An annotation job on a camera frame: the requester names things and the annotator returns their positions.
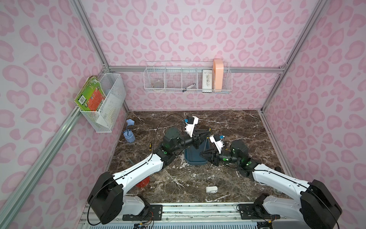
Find teal plastic storage box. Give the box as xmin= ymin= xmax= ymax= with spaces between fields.
xmin=184 ymin=139 xmax=209 ymax=166

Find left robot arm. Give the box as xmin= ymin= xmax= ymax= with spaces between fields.
xmin=87 ymin=127 xmax=212 ymax=224

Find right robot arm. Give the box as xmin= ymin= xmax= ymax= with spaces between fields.
xmin=200 ymin=139 xmax=342 ymax=229

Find pink box in basket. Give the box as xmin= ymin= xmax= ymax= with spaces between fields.
xmin=213 ymin=59 xmax=224 ymax=92

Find small white eraser block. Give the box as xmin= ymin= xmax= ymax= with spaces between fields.
xmin=205 ymin=186 xmax=218 ymax=193

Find black marker in basket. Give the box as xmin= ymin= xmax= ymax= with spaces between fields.
xmin=182 ymin=84 xmax=196 ymax=93

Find white card in basket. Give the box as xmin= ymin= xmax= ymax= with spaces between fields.
xmin=202 ymin=70 xmax=213 ymax=93

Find grey cup in basket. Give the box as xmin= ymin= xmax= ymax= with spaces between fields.
xmin=152 ymin=80 xmax=164 ymax=89

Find blue spray bottle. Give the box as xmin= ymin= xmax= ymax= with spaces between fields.
xmin=123 ymin=119 xmax=135 ymax=143

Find red pencil cup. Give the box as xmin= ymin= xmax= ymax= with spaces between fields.
xmin=135 ymin=176 xmax=150 ymax=189

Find white papers in basket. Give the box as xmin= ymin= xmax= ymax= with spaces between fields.
xmin=96 ymin=93 xmax=123 ymax=133

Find white mesh side basket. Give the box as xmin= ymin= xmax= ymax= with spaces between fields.
xmin=74 ymin=73 xmax=126 ymax=133

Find green red booklet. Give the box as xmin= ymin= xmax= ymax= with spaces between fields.
xmin=74 ymin=76 xmax=106 ymax=112

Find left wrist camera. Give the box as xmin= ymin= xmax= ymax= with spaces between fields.
xmin=185 ymin=116 xmax=199 ymax=137

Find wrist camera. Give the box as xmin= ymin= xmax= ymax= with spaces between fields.
xmin=185 ymin=116 xmax=199 ymax=137
xmin=209 ymin=135 xmax=225 ymax=154

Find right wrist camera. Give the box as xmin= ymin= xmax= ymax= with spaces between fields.
xmin=209 ymin=135 xmax=225 ymax=154

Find white wire wall basket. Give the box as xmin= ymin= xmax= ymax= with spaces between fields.
xmin=144 ymin=61 xmax=233 ymax=93

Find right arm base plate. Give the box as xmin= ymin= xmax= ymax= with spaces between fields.
xmin=236 ymin=203 xmax=281 ymax=220

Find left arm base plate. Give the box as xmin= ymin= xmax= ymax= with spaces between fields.
xmin=123 ymin=204 xmax=163 ymax=221

